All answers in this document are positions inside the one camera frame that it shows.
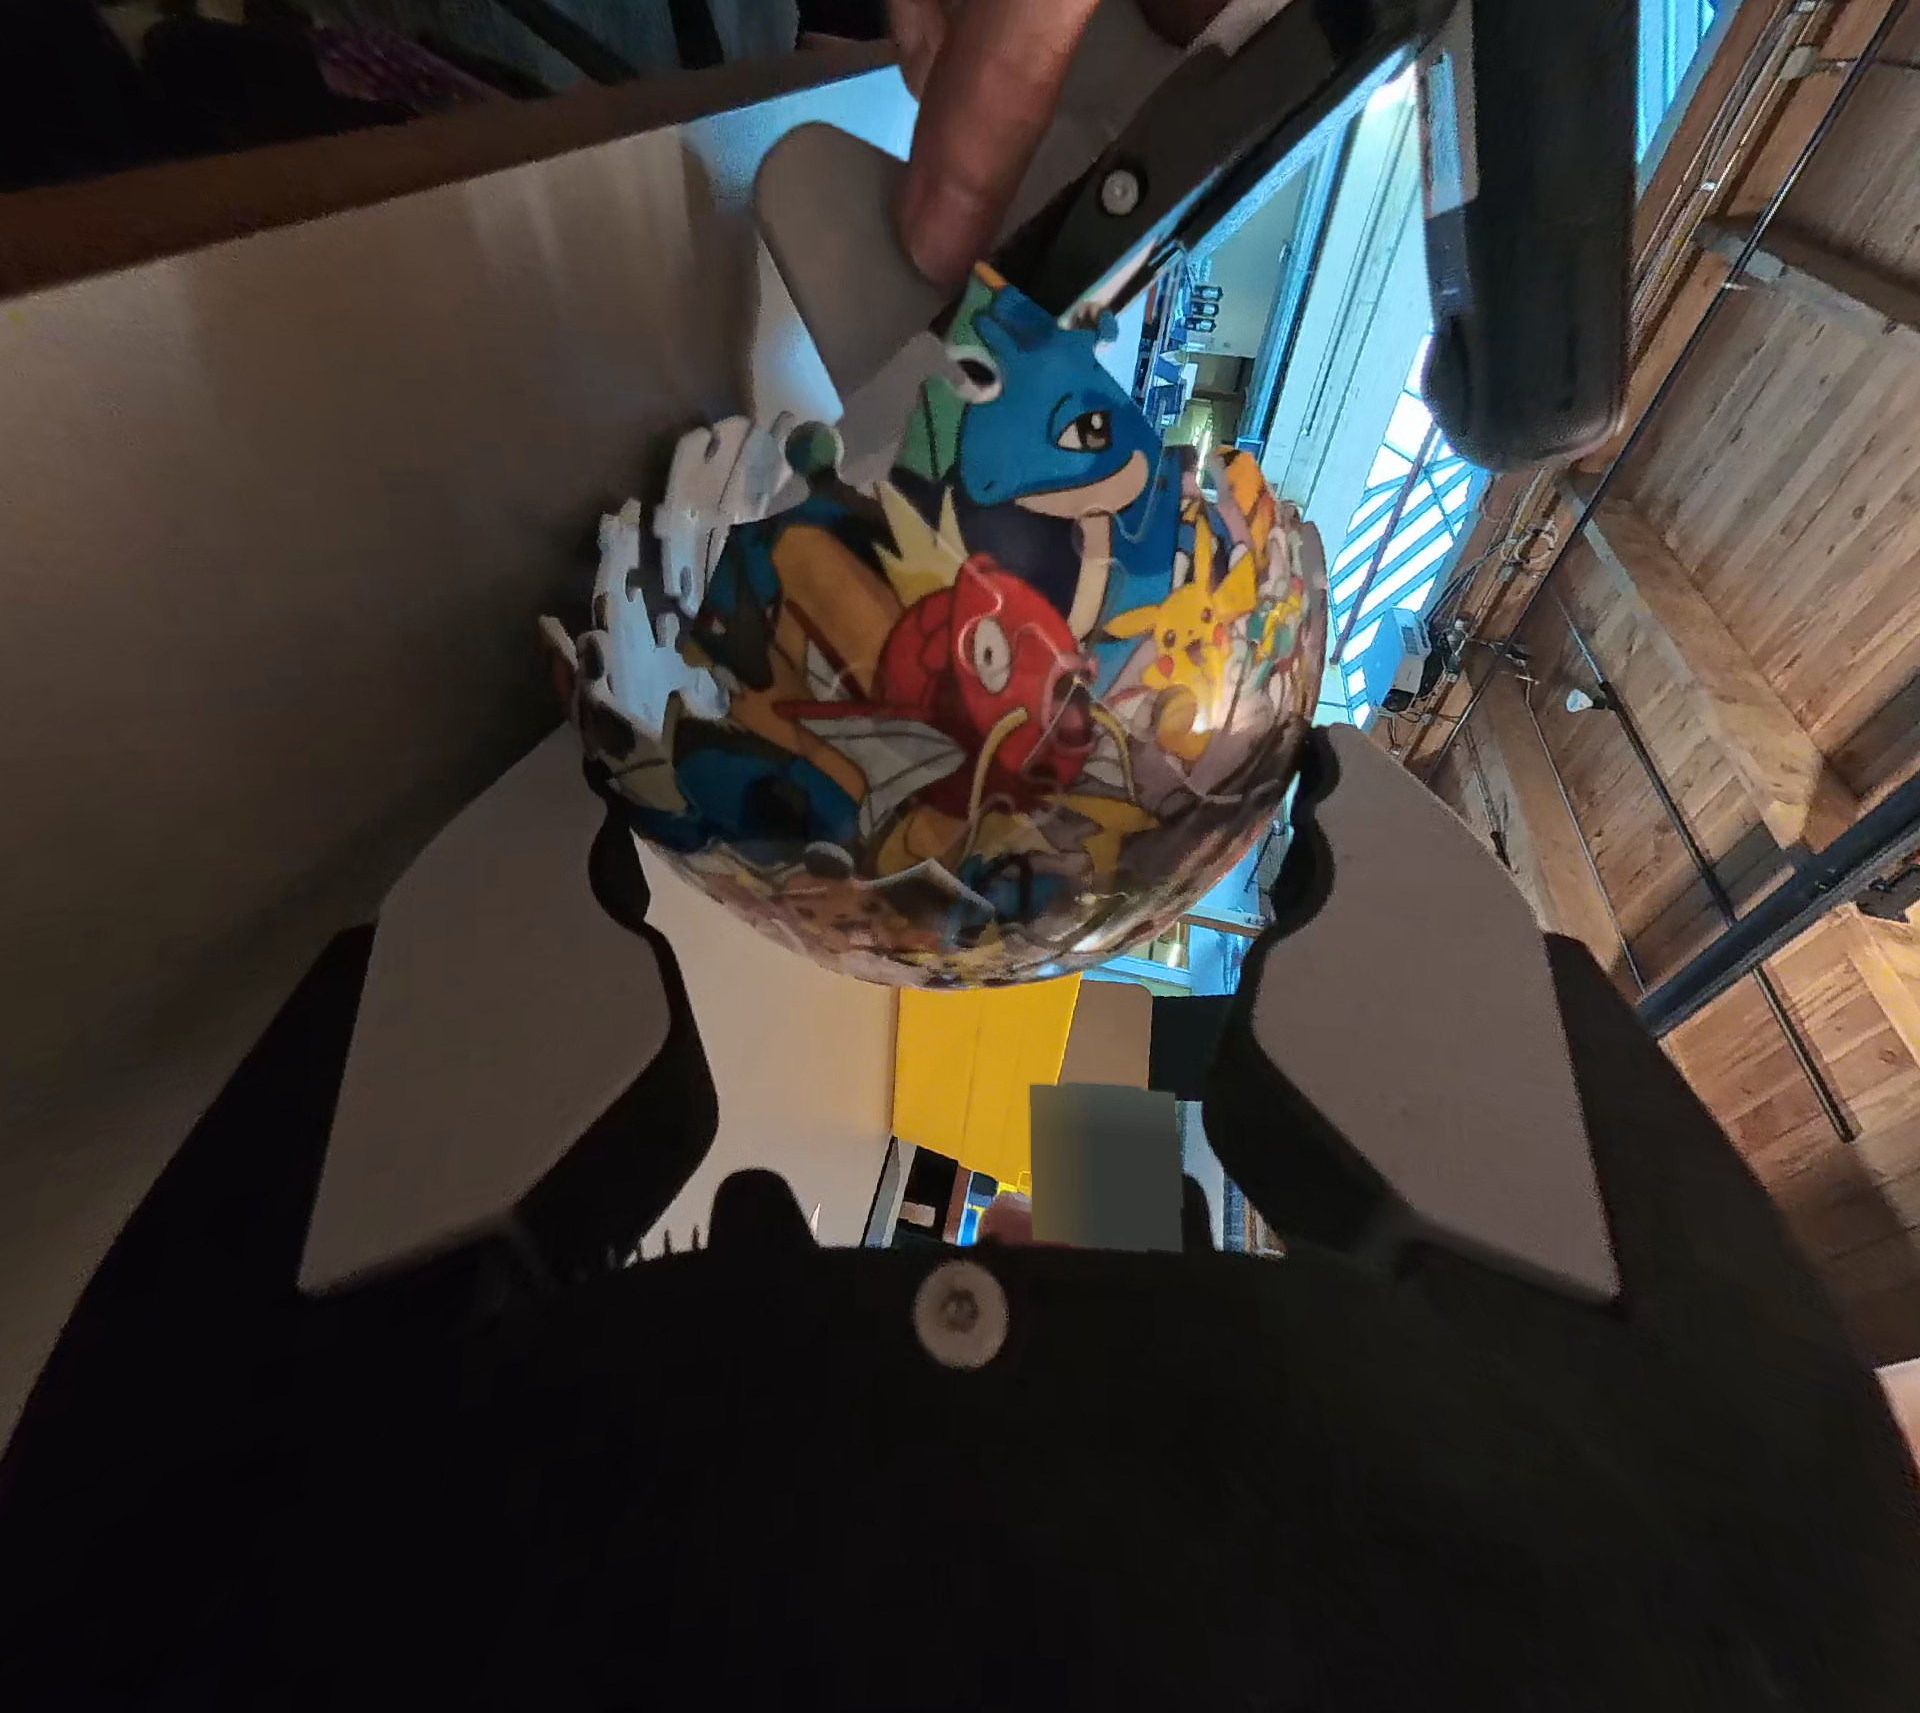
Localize colourful cartoon puzzle ball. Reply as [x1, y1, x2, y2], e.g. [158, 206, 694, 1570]
[539, 264, 1329, 993]

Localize yellow plastic bin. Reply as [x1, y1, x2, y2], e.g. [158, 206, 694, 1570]
[891, 985, 1081, 1174]

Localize patterned dark cloth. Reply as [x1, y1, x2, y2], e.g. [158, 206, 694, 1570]
[0, 0, 504, 147]

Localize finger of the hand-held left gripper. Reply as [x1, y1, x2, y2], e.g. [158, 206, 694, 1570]
[750, 17, 1296, 481]

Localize black steel beam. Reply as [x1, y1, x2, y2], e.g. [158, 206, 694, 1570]
[1633, 774, 1920, 1041]

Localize white wall box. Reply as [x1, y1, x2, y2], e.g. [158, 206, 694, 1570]
[1367, 610, 1437, 712]

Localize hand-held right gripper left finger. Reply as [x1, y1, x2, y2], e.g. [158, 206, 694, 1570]
[294, 731, 719, 1299]

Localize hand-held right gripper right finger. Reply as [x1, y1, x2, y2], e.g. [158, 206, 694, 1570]
[1205, 723, 1626, 1304]

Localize dark storage shelving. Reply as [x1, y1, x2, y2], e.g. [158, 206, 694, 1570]
[1139, 243, 1278, 425]

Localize large paned window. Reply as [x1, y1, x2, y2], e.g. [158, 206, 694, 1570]
[1333, 384, 1488, 680]

